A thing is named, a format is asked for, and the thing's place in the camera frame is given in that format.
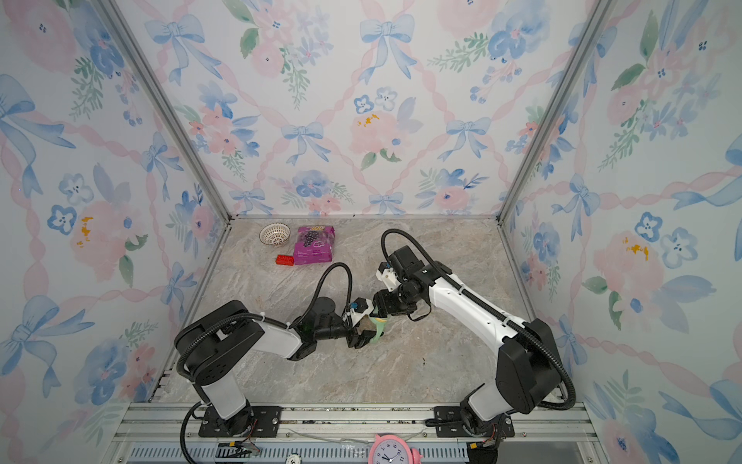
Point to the purple snack box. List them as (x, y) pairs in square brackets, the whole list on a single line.
[(314, 245)]

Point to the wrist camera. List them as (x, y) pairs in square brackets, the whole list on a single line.
[(357, 310), (387, 276)]

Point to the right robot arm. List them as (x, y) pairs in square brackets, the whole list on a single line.
[(529, 373)]

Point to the pink alarm clock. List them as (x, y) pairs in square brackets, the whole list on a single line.
[(391, 449)]

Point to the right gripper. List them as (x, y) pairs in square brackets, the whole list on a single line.
[(381, 299)]

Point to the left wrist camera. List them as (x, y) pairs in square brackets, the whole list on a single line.
[(357, 310)]

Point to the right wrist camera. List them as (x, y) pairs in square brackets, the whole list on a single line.
[(387, 276)]

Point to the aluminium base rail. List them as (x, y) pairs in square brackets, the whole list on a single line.
[(346, 433)]

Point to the red toy brick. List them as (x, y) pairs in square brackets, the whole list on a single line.
[(285, 260)]

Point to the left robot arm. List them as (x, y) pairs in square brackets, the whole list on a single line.
[(211, 348)]

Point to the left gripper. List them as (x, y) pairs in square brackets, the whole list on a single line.
[(360, 340)]

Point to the patterned white bowl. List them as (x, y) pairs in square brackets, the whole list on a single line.
[(275, 234)]

